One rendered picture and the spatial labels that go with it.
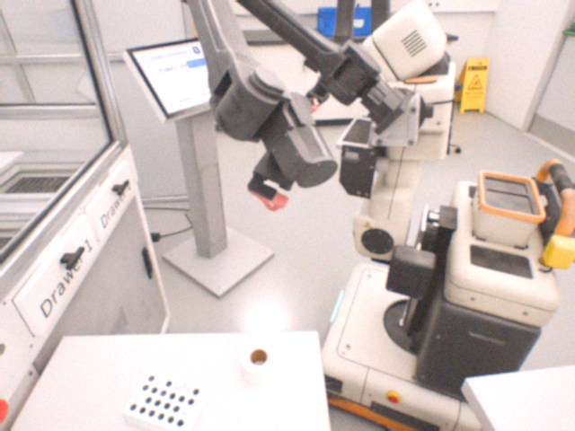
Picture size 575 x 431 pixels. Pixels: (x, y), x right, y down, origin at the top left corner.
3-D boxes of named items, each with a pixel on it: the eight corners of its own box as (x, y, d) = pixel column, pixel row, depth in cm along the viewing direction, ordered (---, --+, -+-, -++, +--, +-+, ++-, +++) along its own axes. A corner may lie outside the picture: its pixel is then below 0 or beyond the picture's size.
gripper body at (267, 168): (317, 148, 60) (323, 117, 53) (289, 194, 55) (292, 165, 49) (282, 133, 61) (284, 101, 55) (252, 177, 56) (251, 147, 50)
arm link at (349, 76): (386, 82, 83) (369, 99, 86) (354, 50, 82) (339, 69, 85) (381, 91, 75) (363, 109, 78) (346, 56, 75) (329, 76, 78)
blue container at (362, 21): (369, 30, 394) (372, 6, 381) (383, 35, 360) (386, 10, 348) (315, 30, 387) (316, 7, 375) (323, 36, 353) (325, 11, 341)
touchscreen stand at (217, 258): (274, 255, 219) (272, 84, 163) (219, 299, 190) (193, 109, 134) (218, 224, 245) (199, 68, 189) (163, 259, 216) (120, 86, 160)
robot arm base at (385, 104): (406, 109, 76) (412, 94, 85) (379, 83, 75) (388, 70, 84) (376, 136, 81) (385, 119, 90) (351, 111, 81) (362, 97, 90)
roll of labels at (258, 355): (282, 362, 76) (282, 350, 74) (265, 391, 71) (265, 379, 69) (253, 348, 79) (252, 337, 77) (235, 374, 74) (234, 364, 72)
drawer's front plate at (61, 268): (98, 246, 99) (86, 214, 93) (42, 336, 75) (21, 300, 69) (92, 246, 99) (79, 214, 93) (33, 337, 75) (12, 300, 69)
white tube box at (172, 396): (208, 398, 70) (206, 387, 68) (187, 444, 63) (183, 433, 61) (152, 381, 73) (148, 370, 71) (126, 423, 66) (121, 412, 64)
